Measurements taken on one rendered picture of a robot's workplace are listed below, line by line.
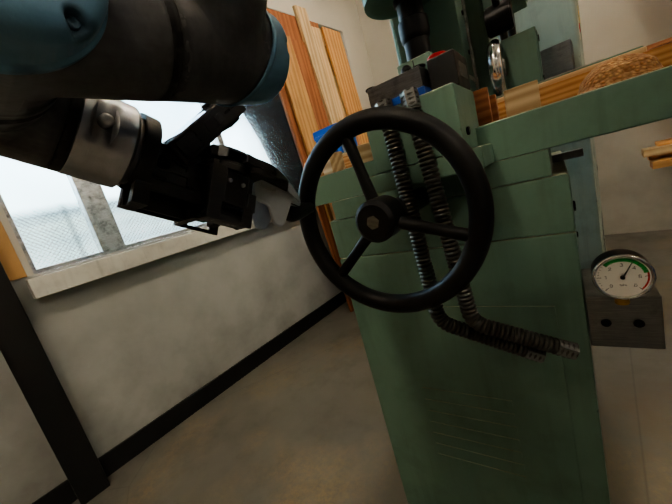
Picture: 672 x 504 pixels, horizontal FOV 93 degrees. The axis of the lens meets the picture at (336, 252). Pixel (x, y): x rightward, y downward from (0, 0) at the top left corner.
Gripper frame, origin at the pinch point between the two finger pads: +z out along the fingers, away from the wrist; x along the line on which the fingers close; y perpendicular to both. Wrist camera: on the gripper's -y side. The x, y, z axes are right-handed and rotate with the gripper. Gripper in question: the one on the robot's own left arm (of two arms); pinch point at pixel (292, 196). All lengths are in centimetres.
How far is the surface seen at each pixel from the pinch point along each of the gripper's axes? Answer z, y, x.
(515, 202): 26.3, -3.2, 23.3
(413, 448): 52, 48, -6
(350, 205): 22.7, -6.8, -6.9
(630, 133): 243, -113, 59
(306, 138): 106, -96, -109
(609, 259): 25.0, 6.9, 33.8
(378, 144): 10.6, -10.7, 7.2
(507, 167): 23.6, -8.2, 22.8
